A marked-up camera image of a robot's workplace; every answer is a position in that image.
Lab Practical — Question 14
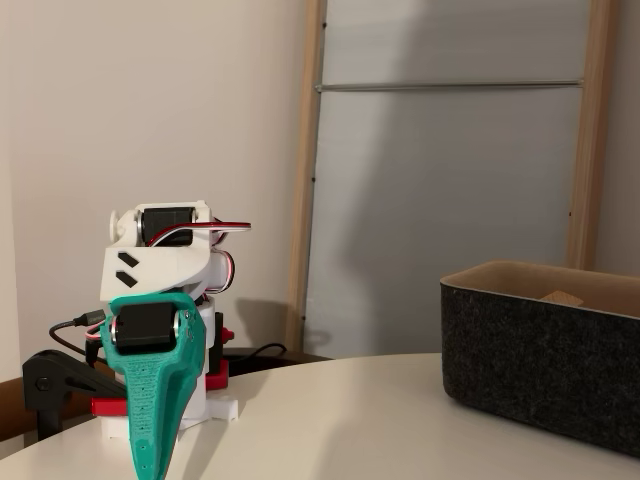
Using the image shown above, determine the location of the wooden block red painted figure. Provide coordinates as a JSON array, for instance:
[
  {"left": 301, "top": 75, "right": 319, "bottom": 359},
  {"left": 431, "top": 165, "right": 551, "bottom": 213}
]
[{"left": 539, "top": 289, "right": 585, "bottom": 307}]

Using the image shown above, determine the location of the dark grey felt bin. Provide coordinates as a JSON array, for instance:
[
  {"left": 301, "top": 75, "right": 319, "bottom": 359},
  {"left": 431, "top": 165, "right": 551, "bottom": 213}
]
[{"left": 439, "top": 258, "right": 640, "bottom": 459}]

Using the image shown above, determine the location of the black and red clamp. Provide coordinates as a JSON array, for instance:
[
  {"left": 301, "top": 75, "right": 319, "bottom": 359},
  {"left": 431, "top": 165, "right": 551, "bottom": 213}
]
[
  {"left": 21, "top": 349, "right": 129, "bottom": 444},
  {"left": 203, "top": 324, "right": 236, "bottom": 392}
]

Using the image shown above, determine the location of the metal rod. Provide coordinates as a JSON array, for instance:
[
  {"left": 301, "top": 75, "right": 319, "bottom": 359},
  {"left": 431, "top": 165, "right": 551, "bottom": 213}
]
[{"left": 314, "top": 78, "right": 585, "bottom": 94}]

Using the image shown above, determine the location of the grey plug USB cable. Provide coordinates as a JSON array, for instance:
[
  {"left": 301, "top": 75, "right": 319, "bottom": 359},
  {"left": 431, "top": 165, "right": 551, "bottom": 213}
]
[{"left": 48, "top": 309, "right": 109, "bottom": 359}]

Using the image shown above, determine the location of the black angled plug cable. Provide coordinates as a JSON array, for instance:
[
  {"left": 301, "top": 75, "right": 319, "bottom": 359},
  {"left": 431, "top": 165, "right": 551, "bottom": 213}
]
[{"left": 83, "top": 335, "right": 109, "bottom": 367}]

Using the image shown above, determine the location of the red white black servo wire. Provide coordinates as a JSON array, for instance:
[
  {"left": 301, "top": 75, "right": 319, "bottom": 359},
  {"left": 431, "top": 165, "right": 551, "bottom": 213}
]
[{"left": 147, "top": 218, "right": 253, "bottom": 247}]

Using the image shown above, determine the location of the wooden frame translucent panel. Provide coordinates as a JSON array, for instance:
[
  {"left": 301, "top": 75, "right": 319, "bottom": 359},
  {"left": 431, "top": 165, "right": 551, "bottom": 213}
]
[{"left": 283, "top": 0, "right": 621, "bottom": 354}]

